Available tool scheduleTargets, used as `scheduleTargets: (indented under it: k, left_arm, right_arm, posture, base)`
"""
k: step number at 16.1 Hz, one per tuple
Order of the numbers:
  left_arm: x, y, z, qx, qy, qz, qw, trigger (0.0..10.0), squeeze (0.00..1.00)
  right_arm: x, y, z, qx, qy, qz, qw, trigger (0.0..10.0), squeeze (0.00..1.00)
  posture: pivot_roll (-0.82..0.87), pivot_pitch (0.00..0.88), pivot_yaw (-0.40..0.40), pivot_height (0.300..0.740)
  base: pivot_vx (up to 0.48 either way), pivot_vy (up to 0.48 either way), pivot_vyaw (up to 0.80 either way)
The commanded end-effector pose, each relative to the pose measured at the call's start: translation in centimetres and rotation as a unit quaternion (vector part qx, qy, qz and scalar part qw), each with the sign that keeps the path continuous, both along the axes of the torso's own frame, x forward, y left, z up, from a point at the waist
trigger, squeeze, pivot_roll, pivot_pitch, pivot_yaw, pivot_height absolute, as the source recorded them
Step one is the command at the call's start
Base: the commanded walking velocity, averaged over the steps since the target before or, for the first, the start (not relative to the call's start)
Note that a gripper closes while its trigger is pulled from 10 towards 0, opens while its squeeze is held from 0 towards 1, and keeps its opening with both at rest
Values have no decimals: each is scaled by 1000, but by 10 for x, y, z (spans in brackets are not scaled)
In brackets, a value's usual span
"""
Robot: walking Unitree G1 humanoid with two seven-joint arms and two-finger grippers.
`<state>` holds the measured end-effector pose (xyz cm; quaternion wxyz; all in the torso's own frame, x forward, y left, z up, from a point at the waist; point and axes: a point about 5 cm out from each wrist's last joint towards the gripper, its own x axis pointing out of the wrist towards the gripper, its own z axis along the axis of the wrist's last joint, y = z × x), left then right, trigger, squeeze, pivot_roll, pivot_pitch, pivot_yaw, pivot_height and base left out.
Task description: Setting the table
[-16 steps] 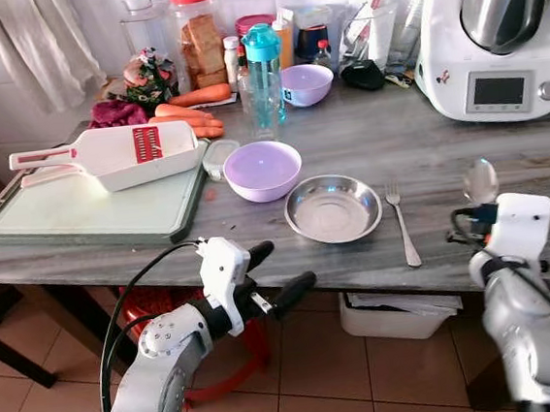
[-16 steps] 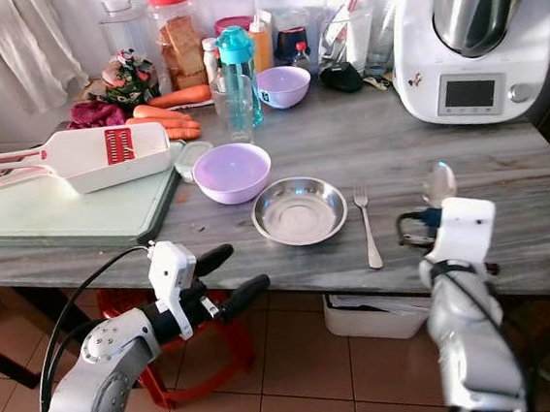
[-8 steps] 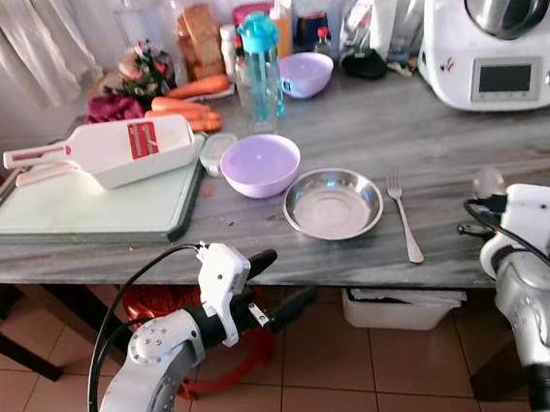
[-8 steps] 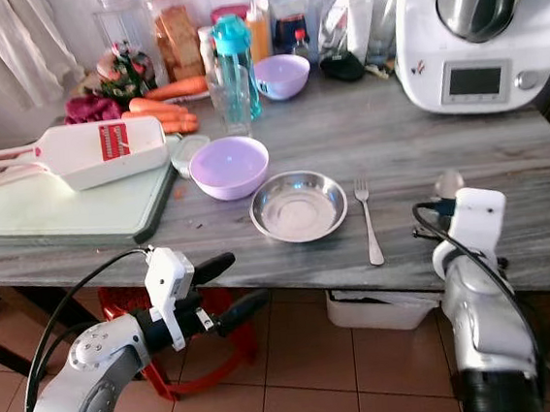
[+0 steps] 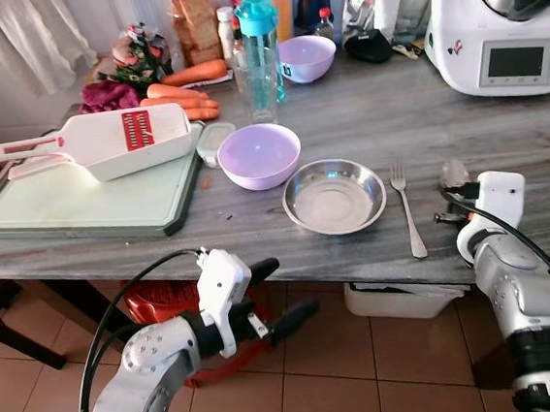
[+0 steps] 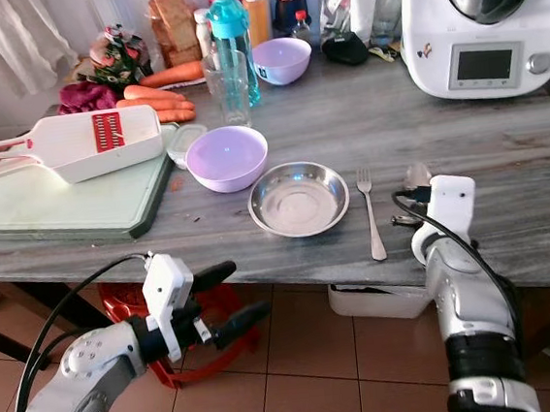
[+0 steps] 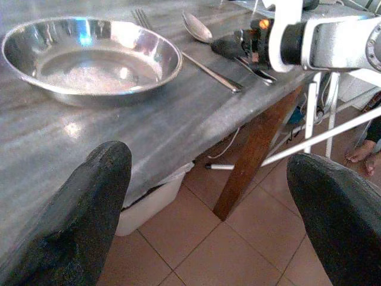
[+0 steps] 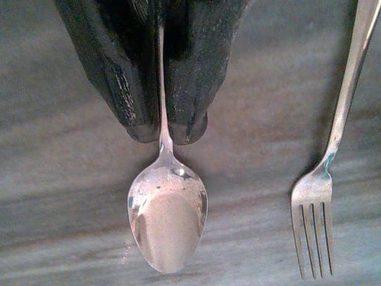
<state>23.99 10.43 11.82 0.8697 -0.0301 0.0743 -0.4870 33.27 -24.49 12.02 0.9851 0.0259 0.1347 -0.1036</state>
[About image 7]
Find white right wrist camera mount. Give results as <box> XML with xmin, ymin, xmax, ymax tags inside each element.
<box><xmin>261</xmin><ymin>0</ymin><xmax>317</xmax><ymax>74</ymax></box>

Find round steel plate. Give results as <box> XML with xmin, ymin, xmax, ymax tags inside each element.
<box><xmin>1</xmin><ymin>16</ymin><xmax>183</xmax><ymax>108</ymax></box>

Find bare person foot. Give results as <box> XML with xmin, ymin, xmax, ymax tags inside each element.
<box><xmin>344</xmin><ymin>139</ymin><xmax>379</xmax><ymax>177</ymax></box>

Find steel fork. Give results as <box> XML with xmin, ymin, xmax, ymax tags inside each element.
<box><xmin>130</xmin><ymin>8</ymin><xmax>244</xmax><ymax>94</ymax></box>

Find white plastic bin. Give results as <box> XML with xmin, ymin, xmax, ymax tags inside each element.
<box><xmin>114</xmin><ymin>161</ymin><xmax>195</xmax><ymax>238</ymax></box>

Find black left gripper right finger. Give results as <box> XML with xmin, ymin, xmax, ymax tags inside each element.
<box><xmin>286</xmin><ymin>153</ymin><xmax>381</xmax><ymax>286</ymax></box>

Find white marker pen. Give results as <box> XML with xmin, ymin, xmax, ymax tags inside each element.
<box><xmin>205</xmin><ymin>162</ymin><xmax>236</xmax><ymax>172</ymax></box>

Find thin white cable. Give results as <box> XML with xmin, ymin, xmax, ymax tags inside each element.
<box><xmin>207</xmin><ymin>126</ymin><xmax>242</xmax><ymax>160</ymax></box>

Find white metal rack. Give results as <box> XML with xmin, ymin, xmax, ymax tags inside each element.
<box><xmin>260</xmin><ymin>69</ymin><xmax>381</xmax><ymax>168</ymax></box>

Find steel spoon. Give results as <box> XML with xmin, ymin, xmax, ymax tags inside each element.
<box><xmin>182</xmin><ymin>11</ymin><xmax>278</xmax><ymax>86</ymax></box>

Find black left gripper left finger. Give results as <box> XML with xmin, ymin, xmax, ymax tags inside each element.
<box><xmin>0</xmin><ymin>140</ymin><xmax>133</xmax><ymax>286</ymax></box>

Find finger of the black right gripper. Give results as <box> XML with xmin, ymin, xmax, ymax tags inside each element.
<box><xmin>210</xmin><ymin>36</ymin><xmax>248</xmax><ymax>60</ymax></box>

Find brown wooden table leg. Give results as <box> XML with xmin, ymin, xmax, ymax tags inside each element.
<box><xmin>212</xmin><ymin>84</ymin><xmax>305</xmax><ymax>222</ymax></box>

